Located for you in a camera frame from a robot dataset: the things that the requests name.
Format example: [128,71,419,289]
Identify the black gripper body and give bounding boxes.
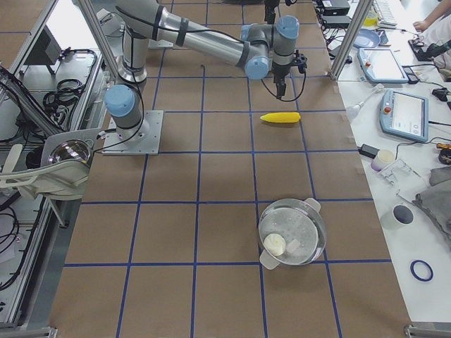
[272,63,291,85]

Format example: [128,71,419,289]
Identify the yellow corn cob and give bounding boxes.
[260,112,301,123]

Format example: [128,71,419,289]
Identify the clear glass pot lid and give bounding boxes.
[258,199,325,265]

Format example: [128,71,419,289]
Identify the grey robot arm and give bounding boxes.
[115,1,307,100]

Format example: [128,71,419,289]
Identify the pale green electric pot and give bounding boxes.
[258,197,328,271]

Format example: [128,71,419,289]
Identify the person hand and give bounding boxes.
[413,20,430,32]

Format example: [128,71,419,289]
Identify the blue plate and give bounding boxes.
[353,29,381,49]

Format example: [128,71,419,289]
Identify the teach pendant far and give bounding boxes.
[357,48,408,84]

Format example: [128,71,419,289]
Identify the teach pendant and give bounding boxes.
[357,48,408,84]
[379,89,428,143]

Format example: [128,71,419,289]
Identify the black power adapter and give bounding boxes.
[358,144,380,159]

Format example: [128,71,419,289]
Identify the purple white jar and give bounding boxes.
[371,149,395,172]

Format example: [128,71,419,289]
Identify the teach pendant near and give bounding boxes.
[379,89,428,143]

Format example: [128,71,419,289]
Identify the clear plastic tray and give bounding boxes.
[379,158,413,186]

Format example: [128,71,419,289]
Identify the white cup dark inside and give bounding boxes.
[381,204,414,230]

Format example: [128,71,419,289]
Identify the grey cloth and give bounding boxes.
[412,167,450,246]

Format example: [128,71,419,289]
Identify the aluminium frame post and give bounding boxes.
[330,0,373,80]

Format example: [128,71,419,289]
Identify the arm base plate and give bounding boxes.
[100,110,163,156]

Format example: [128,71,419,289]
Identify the blue tape ring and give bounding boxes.
[409,259,434,282]

